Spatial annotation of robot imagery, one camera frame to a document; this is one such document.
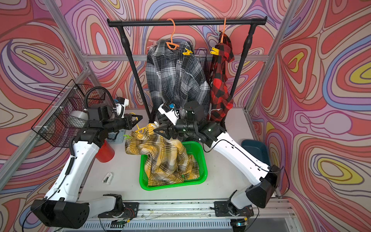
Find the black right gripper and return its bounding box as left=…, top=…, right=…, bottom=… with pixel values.
left=154, top=116, right=198, bottom=140

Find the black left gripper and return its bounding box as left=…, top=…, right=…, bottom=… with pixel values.
left=101, top=113, right=141, bottom=135

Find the white plastic clothespin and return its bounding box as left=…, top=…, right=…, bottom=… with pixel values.
left=148, top=121, right=159, bottom=129

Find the yellow plastic hanger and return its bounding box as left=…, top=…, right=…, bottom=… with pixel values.
left=130, top=112, right=147, bottom=134

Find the yellow plaid long-sleeve shirt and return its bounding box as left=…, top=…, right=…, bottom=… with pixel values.
left=125, top=125, right=200, bottom=186

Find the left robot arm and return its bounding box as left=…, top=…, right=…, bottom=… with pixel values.
left=31, top=87, right=143, bottom=229

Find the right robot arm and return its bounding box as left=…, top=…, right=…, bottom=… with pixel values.
left=155, top=101, right=282, bottom=213

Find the grey plaid long-sleeve shirt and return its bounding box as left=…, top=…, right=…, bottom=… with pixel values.
left=146, top=40, right=211, bottom=115

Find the red plaid long-sleeve shirt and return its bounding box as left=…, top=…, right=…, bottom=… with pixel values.
left=207, top=34, right=234, bottom=123

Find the orange hanger with grey shirt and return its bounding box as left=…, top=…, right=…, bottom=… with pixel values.
left=166, top=18, right=180, bottom=50

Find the orange hanger with red shirt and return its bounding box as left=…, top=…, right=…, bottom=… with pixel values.
left=220, top=18, right=227, bottom=44

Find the light blue desk calculator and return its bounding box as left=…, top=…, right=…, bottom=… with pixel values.
left=106, top=130, right=125, bottom=144

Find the green plastic basket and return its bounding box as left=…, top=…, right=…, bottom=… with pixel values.
left=139, top=141, right=208, bottom=191

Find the red plastic cup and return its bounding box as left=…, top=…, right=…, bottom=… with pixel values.
left=95, top=141, right=115, bottom=163

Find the grey tape roll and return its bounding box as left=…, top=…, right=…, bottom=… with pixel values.
left=70, top=111, right=88, bottom=121

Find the white clothespin on table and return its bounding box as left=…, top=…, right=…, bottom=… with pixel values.
left=102, top=172, right=114, bottom=185

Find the dark teal bin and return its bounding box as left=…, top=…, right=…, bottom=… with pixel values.
left=241, top=139, right=271, bottom=165

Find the black clothes rack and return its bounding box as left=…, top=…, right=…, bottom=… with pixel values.
left=107, top=16, right=268, bottom=125

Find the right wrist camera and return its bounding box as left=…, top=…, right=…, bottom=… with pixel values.
left=158, top=103, right=180, bottom=125

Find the black wire basket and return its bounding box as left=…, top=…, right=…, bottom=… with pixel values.
left=31, top=80, right=93, bottom=148
left=194, top=48, right=216, bottom=76

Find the rear black wire basket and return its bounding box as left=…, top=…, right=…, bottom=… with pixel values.
left=194, top=48, right=216, bottom=76

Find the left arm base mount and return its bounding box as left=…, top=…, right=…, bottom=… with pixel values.
left=98, top=202, right=139, bottom=219

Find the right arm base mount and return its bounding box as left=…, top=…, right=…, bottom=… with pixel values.
left=212, top=201, right=254, bottom=218

